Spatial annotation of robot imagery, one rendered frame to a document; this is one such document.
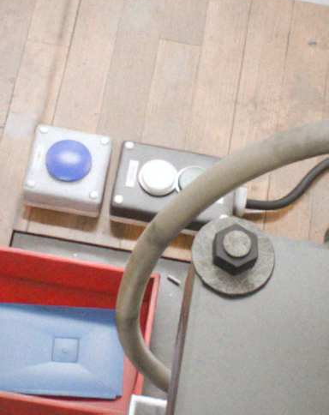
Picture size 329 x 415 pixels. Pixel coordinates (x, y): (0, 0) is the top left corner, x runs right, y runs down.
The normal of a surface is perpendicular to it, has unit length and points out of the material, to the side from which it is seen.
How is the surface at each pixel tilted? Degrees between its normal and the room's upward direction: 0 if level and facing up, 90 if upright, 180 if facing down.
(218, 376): 0
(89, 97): 0
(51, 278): 90
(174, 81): 0
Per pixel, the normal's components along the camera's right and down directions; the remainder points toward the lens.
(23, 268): -0.15, 0.88
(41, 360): 0.09, -0.44
